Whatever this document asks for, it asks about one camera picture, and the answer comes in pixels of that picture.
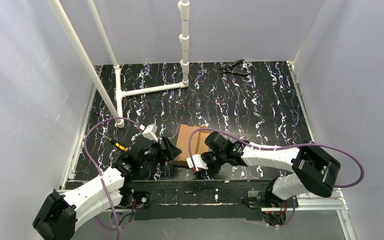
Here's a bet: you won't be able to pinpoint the yellow black screwdriver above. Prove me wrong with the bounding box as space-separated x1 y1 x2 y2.
98 132 130 152

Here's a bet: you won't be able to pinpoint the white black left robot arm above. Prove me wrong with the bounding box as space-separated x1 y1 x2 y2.
32 136 182 240

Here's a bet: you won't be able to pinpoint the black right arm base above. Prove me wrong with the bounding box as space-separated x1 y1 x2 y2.
240 180 298 228

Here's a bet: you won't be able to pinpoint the brown cardboard paper box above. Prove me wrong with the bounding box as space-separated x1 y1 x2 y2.
172 124 211 167

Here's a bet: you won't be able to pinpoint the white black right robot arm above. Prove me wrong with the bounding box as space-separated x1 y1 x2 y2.
188 131 341 202

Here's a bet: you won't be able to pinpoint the aluminium rail frame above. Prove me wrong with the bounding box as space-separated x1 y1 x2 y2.
41 82 349 240

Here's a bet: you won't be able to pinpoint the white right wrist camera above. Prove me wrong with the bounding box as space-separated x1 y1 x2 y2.
186 154 209 172

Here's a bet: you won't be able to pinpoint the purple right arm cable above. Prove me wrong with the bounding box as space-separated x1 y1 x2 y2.
187 127 366 229

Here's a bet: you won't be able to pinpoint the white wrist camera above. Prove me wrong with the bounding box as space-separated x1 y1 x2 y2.
186 154 209 172
138 123 158 142

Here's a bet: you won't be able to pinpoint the white PVC pipe frame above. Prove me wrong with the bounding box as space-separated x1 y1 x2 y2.
47 0 192 129

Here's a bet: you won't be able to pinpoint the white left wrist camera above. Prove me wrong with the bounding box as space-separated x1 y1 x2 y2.
138 123 158 142

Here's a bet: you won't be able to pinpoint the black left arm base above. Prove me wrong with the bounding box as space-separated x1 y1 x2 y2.
114 189 151 210

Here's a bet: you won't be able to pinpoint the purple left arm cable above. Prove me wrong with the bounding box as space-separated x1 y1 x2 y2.
83 116 143 240

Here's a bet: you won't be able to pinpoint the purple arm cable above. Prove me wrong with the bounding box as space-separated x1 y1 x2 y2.
83 116 143 240
187 127 366 229

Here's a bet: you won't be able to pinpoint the black pliers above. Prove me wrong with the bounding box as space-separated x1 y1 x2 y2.
219 59 250 77

